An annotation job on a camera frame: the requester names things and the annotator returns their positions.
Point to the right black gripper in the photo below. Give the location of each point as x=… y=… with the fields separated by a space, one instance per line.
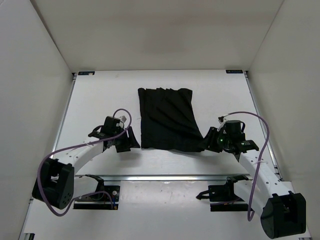
x=208 y=142

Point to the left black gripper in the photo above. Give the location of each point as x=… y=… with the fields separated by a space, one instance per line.
x=130 y=141

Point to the black pleated skirt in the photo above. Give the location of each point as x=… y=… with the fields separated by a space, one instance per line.
x=168 y=121

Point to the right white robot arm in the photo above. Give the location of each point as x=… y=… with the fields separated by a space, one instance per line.
x=282 y=212

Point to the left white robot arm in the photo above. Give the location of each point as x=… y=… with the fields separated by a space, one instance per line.
x=56 y=182

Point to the right blue table label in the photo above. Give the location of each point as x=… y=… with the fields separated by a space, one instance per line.
x=234 y=71

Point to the blue table label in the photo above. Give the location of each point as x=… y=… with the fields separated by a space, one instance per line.
x=234 y=71
x=86 y=73

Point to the left blue table label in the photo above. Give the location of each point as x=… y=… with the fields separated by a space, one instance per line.
x=86 y=73

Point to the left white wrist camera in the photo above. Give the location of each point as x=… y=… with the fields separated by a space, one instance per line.
x=122 y=119

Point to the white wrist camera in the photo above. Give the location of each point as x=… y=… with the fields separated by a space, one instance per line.
x=222 y=120
x=122 y=119

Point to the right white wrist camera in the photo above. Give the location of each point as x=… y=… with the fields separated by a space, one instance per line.
x=222 y=120

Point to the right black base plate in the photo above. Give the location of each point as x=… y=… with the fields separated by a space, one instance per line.
x=221 y=194

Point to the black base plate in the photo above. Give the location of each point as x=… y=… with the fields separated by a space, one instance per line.
x=109 y=200
x=221 y=194

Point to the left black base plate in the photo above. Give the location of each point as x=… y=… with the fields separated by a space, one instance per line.
x=109 y=200

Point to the aluminium table front rail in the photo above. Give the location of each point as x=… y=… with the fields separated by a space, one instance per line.
x=161 y=177

